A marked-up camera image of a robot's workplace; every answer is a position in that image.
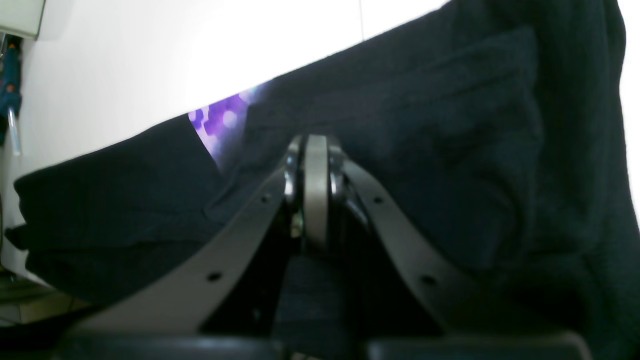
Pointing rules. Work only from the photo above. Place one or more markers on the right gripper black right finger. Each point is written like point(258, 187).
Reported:
point(476, 323)

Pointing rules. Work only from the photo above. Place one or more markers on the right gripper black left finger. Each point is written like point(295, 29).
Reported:
point(164, 321)

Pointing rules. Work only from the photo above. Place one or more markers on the black T-shirt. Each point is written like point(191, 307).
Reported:
point(495, 125)

